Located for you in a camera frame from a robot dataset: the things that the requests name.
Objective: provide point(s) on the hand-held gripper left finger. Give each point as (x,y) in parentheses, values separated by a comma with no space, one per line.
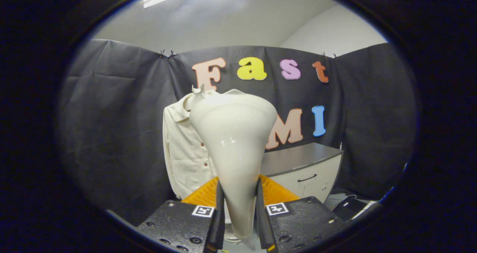
(220,223)

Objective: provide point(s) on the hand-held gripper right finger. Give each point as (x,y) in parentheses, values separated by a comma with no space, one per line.
(262,223)

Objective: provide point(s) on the cream button shirt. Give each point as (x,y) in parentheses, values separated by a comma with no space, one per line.
(182,152)

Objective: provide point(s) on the white garment steamer head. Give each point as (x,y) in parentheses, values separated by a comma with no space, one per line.
(233,141)

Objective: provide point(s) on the white clothes hanger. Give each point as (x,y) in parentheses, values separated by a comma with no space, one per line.
(197,90)

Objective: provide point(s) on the white stand base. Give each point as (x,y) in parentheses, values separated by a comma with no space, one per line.
(228,235)

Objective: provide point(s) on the white cabinet with grey top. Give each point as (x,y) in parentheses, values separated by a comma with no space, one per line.
(298,156)

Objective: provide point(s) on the black device box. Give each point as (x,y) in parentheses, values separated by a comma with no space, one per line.
(348,207)

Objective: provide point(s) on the white flat board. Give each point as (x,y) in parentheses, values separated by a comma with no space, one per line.
(367,207)

